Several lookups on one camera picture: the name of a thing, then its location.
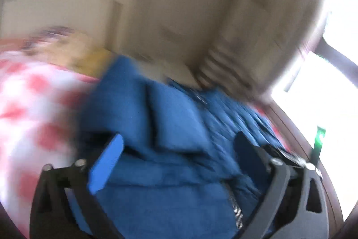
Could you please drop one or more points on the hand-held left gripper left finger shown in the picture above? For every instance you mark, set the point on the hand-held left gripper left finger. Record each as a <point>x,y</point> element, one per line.
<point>106,163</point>

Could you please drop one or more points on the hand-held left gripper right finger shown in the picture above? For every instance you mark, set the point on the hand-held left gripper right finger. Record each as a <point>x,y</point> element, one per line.
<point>251,150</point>

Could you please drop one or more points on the blue padded jacket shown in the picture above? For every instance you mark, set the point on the blue padded jacket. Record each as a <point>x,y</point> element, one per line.
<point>173,127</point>

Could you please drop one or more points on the small green object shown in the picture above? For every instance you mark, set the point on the small green object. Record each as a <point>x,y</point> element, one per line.
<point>319,138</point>

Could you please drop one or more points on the red white checkered blanket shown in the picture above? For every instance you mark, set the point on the red white checkered blanket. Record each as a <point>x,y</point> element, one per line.
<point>30,104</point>

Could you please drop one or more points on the yellow patterned cloth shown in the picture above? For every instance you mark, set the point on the yellow patterned cloth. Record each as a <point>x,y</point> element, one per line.
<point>84,52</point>

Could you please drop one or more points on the floral patterned cloth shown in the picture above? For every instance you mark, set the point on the floral patterned cloth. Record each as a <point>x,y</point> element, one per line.
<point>47,34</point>

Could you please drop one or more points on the window with dark frame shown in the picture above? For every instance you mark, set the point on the window with dark frame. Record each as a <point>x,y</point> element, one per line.
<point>335,87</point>

